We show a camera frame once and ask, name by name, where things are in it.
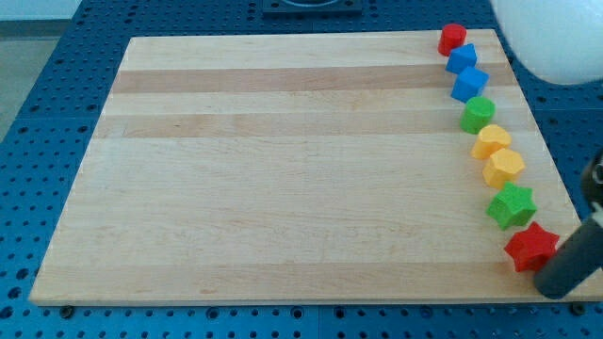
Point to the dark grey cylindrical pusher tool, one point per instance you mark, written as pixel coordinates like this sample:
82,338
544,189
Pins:
575,260

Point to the black tool holder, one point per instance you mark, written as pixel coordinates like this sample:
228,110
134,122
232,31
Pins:
591,181

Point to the red star block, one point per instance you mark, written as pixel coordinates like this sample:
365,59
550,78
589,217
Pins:
531,249

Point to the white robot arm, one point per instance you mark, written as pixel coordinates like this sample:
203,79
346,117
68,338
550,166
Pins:
560,42

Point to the green star block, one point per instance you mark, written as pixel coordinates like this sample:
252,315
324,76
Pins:
513,205

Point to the yellow hexagon block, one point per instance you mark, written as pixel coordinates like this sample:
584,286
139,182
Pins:
503,166

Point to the yellow heart block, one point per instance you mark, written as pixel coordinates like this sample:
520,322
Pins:
490,139

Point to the green cylinder block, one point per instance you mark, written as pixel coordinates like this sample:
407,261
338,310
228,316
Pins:
477,113

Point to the blue cube block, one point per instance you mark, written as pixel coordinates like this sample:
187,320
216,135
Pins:
469,83

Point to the blue pentagon block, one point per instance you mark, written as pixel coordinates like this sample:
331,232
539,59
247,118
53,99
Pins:
461,58

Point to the red cylinder block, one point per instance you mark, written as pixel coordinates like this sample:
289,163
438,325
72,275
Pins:
452,36

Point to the wooden board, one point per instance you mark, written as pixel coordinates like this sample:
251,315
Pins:
280,169

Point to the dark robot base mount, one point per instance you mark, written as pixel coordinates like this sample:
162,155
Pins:
311,7

